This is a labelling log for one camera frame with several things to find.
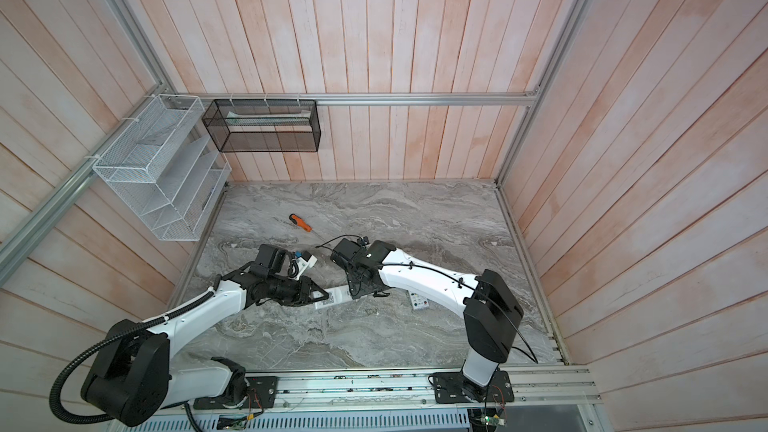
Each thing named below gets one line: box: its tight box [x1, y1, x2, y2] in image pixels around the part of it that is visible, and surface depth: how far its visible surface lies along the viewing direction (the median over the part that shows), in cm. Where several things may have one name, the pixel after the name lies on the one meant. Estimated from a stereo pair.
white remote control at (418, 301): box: [408, 290, 429, 310], surface depth 89 cm
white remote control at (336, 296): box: [313, 285, 358, 310], surface depth 83 cm
